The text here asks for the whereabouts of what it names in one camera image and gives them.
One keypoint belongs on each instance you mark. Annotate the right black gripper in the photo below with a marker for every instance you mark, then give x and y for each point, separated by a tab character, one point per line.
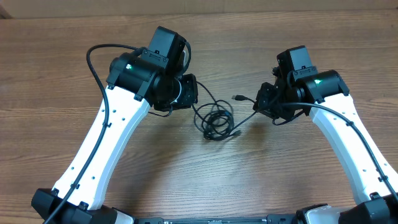
265	99

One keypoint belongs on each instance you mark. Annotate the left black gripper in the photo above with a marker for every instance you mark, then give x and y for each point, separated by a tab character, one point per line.
190	95

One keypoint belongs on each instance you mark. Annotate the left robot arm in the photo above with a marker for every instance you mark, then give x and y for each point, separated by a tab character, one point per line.
141	81

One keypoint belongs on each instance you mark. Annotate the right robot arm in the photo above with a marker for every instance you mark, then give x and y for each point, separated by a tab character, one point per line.
301	89

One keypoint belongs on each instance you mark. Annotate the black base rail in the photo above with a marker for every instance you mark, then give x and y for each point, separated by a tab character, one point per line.
268	219

